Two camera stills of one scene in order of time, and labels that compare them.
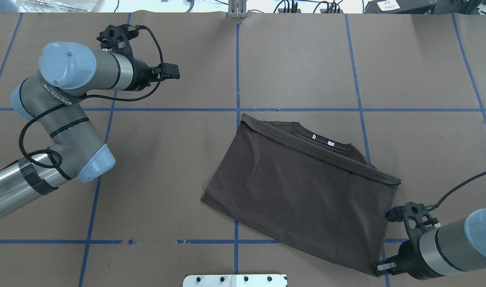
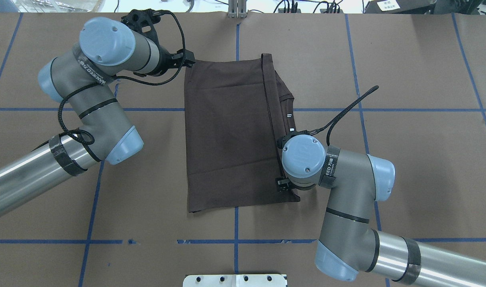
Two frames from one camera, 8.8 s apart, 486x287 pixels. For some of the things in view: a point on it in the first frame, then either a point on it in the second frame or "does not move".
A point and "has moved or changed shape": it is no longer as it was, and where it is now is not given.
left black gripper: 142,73 to 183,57
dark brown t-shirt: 308,187 has moved or changed shape
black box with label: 400,6 does not move
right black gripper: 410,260 to 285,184
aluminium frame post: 237,8 does not move
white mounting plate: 260,280 does not move
